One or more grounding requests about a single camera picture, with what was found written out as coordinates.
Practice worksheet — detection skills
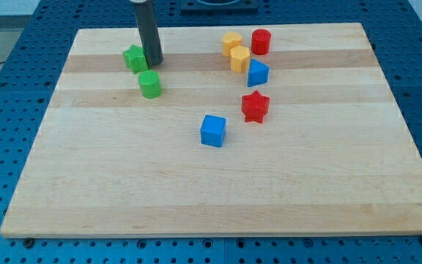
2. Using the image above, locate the green star block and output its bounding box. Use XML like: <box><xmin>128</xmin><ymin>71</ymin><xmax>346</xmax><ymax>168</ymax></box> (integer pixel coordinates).
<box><xmin>122</xmin><ymin>45</ymin><xmax>149</xmax><ymax>74</ymax></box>

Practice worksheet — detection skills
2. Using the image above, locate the green cylinder block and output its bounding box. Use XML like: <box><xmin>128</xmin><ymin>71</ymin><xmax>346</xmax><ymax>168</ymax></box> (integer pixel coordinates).
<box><xmin>138</xmin><ymin>70</ymin><xmax>162</xmax><ymax>99</ymax></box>

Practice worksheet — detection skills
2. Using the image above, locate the yellow hexagon block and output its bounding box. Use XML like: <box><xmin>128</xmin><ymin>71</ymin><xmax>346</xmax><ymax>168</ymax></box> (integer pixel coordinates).
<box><xmin>230</xmin><ymin>45</ymin><xmax>251</xmax><ymax>73</ymax></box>

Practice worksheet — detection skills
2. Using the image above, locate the red star block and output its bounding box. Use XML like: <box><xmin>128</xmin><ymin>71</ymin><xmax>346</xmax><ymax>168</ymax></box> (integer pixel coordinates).
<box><xmin>241</xmin><ymin>90</ymin><xmax>270</xmax><ymax>123</ymax></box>

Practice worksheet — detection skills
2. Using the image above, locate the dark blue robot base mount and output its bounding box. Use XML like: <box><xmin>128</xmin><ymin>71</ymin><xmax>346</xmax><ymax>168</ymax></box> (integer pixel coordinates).
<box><xmin>180</xmin><ymin>0</ymin><xmax>259</xmax><ymax>14</ymax></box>

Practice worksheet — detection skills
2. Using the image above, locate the yellow heart block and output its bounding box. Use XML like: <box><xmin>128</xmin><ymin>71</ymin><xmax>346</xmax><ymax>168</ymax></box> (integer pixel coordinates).
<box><xmin>222</xmin><ymin>32</ymin><xmax>243</xmax><ymax>56</ymax></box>

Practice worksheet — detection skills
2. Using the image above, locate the red cylinder block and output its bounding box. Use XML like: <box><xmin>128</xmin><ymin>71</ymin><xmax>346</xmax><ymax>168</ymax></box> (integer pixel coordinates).
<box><xmin>251</xmin><ymin>29</ymin><xmax>272</xmax><ymax>55</ymax></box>

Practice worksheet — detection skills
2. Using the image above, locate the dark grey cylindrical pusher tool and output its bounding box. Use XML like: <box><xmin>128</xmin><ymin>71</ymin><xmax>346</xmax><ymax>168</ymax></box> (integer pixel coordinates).
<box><xmin>130</xmin><ymin>0</ymin><xmax>163</xmax><ymax>66</ymax></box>

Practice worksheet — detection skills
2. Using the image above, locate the blue cube block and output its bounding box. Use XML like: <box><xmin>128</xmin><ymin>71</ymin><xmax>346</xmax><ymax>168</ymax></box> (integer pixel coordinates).
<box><xmin>200</xmin><ymin>115</ymin><xmax>226</xmax><ymax>147</ymax></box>

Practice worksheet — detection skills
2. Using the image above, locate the light wooden board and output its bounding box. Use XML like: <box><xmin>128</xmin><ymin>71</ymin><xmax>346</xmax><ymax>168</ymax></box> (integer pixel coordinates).
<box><xmin>0</xmin><ymin>23</ymin><xmax>422</xmax><ymax>238</ymax></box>

